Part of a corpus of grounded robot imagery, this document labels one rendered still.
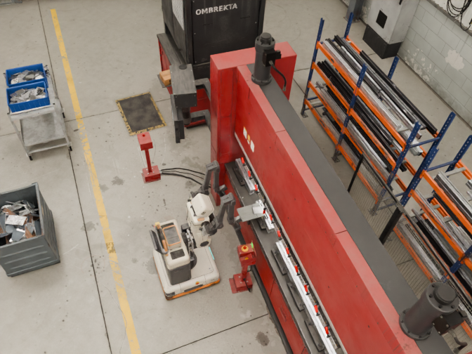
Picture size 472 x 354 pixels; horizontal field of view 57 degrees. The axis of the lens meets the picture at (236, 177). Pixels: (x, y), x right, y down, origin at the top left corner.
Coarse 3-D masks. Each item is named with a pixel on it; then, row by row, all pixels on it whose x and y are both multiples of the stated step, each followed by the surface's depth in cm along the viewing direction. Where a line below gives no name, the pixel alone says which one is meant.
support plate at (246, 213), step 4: (252, 204) 477; (256, 204) 477; (240, 208) 474; (244, 208) 474; (248, 208) 474; (240, 212) 470; (244, 212) 470; (248, 212) 470; (252, 212) 471; (244, 216) 467; (248, 216) 467; (252, 216) 467; (256, 216) 468; (260, 216) 468; (244, 220) 464; (248, 220) 464
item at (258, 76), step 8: (264, 32) 377; (256, 40) 378; (264, 40) 373; (272, 40) 379; (256, 48) 379; (264, 48) 375; (272, 48) 377; (256, 56) 387; (264, 56) 378; (272, 56) 375; (280, 56) 381; (256, 64) 392; (264, 64) 382; (272, 64) 376; (256, 72) 399; (264, 72) 396; (280, 72) 382; (256, 80) 404; (264, 80) 403
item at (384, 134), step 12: (324, 60) 628; (324, 72) 620; (336, 72) 618; (336, 84) 600; (348, 84) 605; (348, 96) 584; (360, 108) 567; (372, 120) 552; (372, 132) 549; (384, 132) 540; (408, 132) 547; (384, 144) 533; (396, 144) 533; (396, 156) 520
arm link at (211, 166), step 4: (208, 164) 431; (212, 164) 430; (216, 164) 429; (208, 168) 428; (212, 168) 427; (208, 172) 431; (204, 176) 442; (208, 176) 437; (204, 180) 442; (208, 180) 441; (204, 184) 445; (208, 184) 447; (204, 188) 449; (208, 188) 451; (204, 192) 451; (208, 192) 454
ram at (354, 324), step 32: (256, 128) 416; (256, 160) 441; (288, 192) 378; (288, 224) 398; (320, 256) 344; (320, 288) 361; (352, 288) 304; (352, 320) 318; (352, 352) 332; (384, 352) 282
